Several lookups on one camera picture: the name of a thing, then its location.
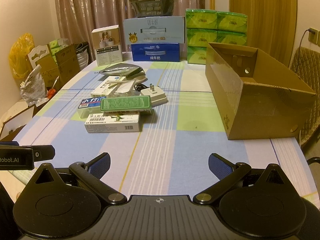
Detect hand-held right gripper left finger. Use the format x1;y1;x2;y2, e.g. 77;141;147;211
32;152;128;205

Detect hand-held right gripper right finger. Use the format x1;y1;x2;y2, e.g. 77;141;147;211
192;152;288;205

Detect white box green print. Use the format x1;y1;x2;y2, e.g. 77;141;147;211
84;112;141;133

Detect clear plastic box blue label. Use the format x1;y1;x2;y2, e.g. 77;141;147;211
78;95;108;119

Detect green rectangular box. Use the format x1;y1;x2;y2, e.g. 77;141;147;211
100;95;152;114

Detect brown cardboard box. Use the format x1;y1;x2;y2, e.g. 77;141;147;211
205;42;317;140

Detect white medicine box blue dot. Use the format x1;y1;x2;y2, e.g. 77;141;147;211
97;76;127;95

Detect white power adapter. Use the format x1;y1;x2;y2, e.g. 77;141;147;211
140;83;168;107

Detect beige plastic spoon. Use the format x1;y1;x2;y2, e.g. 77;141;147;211
103;73;147;87

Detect silver foil pouch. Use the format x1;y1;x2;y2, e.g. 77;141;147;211
94;64;145;78

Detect desktop with plaid tablecloth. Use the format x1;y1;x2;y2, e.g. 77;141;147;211
12;60;308;205

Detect flat cardboard sheet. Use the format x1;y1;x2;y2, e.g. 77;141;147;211
0;104;36;141

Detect white printed plastic bag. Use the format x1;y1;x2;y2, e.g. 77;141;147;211
20;65;48;107

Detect yellow plastic bag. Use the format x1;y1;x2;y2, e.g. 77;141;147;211
9;33;35;79

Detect white cardboard hanger package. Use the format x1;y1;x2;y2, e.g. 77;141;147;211
27;44;52;68

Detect brown cardboard carton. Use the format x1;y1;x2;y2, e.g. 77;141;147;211
37;42;89;91

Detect small green tissue pack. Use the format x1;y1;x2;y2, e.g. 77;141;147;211
49;39;68;56

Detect white appliance product box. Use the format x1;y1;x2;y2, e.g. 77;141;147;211
91;26;124;67

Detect dark blue milk carton box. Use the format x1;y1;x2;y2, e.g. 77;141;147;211
131;43;180;62

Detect chair with quilted cushion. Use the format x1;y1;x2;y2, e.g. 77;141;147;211
289;46;320;166

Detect light blue milk carton box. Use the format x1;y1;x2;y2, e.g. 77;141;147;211
123;16;186;45

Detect stack of green tissue packs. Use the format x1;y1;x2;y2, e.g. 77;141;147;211
185;9;248;64

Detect brown curtain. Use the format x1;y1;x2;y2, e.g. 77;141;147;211
54;0;206;63

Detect wooden door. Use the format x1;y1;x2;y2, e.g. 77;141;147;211
229;0;298;53

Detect orange handled screwdriver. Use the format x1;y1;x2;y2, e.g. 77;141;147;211
47;76;60;98

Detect dark charger cable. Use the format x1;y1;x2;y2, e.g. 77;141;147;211
298;29;313;53

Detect wall socket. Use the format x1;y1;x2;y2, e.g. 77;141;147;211
309;27;320;44

